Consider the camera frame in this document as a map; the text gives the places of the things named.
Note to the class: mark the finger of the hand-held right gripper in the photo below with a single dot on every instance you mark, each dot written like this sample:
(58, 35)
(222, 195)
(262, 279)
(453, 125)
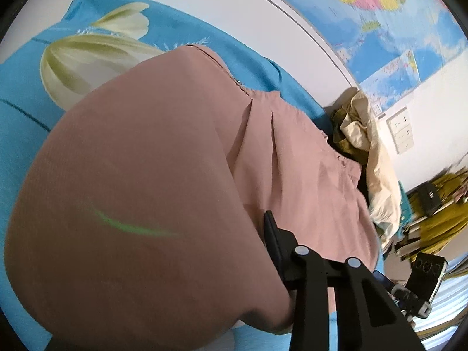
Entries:
(381, 278)

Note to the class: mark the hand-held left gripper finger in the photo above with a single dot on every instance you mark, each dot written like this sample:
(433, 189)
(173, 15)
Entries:
(272, 238)

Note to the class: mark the dusty pink shirt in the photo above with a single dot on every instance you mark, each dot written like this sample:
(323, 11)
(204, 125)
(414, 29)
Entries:
(146, 172)

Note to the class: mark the pile of books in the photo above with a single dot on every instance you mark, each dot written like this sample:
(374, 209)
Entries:
(408, 241)

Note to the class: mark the white striped cloth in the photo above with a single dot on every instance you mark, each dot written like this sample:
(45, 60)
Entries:
(451, 299)

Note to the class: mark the mustard yellow cloth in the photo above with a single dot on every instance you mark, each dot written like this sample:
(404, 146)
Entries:
(450, 220)

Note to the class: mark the black box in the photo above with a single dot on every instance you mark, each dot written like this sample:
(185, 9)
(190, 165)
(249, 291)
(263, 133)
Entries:
(430, 199)

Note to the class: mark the cream garment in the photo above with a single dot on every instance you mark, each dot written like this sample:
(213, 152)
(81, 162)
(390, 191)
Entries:
(380, 175)

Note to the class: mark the olive green garment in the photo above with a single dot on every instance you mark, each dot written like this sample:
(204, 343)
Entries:
(345, 121)

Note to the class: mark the small map poster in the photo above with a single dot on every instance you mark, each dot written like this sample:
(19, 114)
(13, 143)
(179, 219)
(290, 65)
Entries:
(395, 76)

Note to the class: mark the large world map poster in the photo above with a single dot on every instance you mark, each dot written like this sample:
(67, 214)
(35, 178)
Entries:
(365, 14)

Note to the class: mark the blue floral bedsheet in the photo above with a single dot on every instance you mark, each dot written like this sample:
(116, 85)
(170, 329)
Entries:
(22, 80)

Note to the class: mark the white wall socket panel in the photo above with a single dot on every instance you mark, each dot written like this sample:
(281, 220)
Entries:
(399, 120)
(404, 139)

